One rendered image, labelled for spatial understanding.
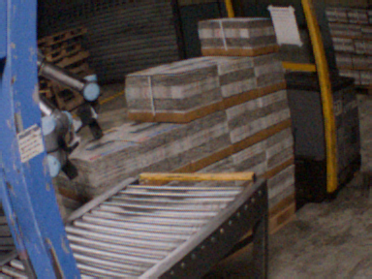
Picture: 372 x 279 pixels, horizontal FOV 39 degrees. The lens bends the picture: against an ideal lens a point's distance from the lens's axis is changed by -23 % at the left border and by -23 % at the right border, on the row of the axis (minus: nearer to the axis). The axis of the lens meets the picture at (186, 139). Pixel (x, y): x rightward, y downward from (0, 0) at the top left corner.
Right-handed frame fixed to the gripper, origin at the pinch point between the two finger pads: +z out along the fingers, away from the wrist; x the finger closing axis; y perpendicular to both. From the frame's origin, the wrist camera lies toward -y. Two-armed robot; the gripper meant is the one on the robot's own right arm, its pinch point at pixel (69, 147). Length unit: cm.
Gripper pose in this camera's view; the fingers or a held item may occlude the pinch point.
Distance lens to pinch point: 225.2
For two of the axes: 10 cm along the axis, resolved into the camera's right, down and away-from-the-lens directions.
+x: -8.7, 4.8, 1.3
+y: -5.0, -8.4, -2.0
